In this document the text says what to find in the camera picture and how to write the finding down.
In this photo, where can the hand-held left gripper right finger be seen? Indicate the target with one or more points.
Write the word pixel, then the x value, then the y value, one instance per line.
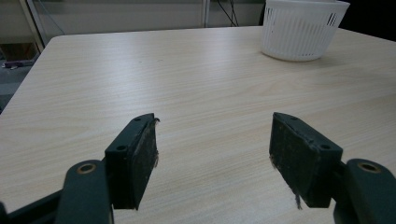
pixel 300 161

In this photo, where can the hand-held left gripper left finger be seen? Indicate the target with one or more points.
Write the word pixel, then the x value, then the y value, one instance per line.
pixel 134 161

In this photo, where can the white plastic basket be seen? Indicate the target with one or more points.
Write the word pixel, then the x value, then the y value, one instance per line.
pixel 299 31

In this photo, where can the small purple floor item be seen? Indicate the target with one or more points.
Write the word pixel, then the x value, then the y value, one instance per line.
pixel 15 64

